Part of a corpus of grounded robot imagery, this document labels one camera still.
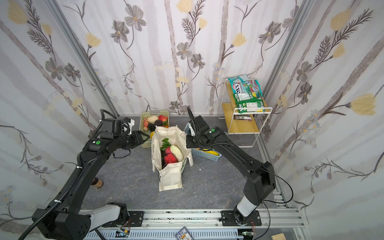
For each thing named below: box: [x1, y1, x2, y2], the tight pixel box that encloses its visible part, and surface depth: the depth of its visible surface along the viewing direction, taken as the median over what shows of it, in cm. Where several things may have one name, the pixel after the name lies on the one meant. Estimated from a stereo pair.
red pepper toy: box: [164, 149, 177, 165], surface depth 84 cm
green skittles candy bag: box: [228, 74, 265, 113], surface depth 83 cm
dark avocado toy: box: [154, 119, 163, 127], surface depth 110 cm
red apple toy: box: [158, 115, 168, 122], surface depth 116 cm
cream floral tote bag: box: [151, 125, 194, 192], surface depth 82 cm
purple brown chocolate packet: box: [233, 114, 252, 121], surface depth 98 cm
